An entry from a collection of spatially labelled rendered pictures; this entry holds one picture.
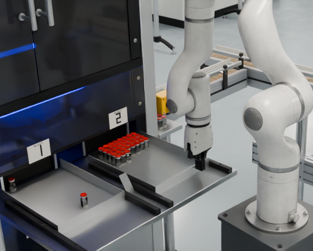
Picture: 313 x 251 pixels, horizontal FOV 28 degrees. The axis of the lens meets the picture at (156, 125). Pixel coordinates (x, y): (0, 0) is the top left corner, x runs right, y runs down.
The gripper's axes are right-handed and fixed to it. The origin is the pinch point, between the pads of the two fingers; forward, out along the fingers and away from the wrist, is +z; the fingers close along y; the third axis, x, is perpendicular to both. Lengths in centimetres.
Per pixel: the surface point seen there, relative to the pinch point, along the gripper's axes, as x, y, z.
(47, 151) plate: -32, 38, -10
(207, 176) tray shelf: 2.2, -0.8, 4.2
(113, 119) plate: -32.4, 9.0, -10.9
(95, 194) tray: -16.7, 32.0, 3.5
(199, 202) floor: -87, -91, 90
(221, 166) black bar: 3.6, -6.5, 2.3
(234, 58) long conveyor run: -54, -85, -5
